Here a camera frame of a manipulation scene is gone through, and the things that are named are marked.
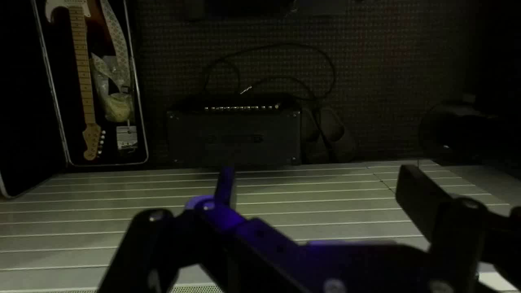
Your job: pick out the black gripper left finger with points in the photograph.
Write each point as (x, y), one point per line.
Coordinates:
(162, 237)

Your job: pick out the black guitar case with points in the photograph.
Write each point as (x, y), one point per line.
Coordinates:
(53, 124)

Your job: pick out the white paper tag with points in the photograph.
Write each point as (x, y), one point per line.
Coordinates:
(125, 138)

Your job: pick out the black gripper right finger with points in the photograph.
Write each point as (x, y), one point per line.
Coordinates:
(455, 233)

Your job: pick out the white slatted radiator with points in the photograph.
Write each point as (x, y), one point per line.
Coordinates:
(325, 200)

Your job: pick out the dark round bag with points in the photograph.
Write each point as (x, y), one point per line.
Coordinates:
(455, 130)

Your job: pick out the black guitar amplifier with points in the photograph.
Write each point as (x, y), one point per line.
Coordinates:
(232, 135)

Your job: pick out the electric guitar with maple neck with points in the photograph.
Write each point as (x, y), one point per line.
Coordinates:
(81, 75)

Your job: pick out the dark grey soft bag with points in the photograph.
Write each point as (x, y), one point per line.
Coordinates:
(330, 132)

